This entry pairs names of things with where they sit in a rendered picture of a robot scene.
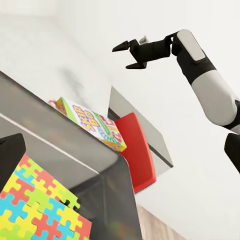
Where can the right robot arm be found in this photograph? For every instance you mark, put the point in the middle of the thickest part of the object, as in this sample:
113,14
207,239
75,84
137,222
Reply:
220,103

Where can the toy box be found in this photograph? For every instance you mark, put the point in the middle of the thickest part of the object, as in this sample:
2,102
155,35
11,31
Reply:
95,173

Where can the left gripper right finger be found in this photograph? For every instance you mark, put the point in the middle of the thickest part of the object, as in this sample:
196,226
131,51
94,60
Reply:
232,149

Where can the jigsaw puzzle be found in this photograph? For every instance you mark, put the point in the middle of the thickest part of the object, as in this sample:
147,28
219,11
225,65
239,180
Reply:
27,213
32,174

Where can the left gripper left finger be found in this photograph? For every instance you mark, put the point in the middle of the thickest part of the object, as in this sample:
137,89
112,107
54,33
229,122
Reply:
12,150

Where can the board game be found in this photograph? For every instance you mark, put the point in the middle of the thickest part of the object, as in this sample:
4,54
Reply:
99,126

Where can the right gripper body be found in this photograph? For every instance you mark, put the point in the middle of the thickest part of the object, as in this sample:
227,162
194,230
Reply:
142,53

